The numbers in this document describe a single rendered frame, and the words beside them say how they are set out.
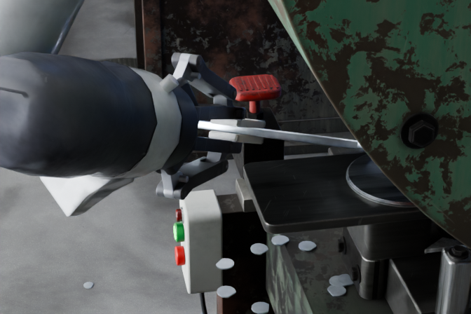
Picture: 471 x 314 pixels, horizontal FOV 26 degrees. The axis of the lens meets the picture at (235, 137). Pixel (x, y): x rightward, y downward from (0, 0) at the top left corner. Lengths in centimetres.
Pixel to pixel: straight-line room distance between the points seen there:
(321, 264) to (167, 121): 53
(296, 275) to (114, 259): 121
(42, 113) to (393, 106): 23
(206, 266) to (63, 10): 76
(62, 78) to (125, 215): 192
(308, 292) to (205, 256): 25
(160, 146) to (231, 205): 66
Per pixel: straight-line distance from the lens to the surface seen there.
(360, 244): 118
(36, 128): 67
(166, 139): 78
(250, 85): 145
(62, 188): 82
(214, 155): 97
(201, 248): 142
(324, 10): 55
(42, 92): 66
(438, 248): 106
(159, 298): 229
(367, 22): 56
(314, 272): 126
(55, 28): 75
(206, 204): 142
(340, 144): 101
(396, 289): 118
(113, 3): 397
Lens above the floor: 137
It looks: 28 degrees down
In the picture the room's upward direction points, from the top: straight up
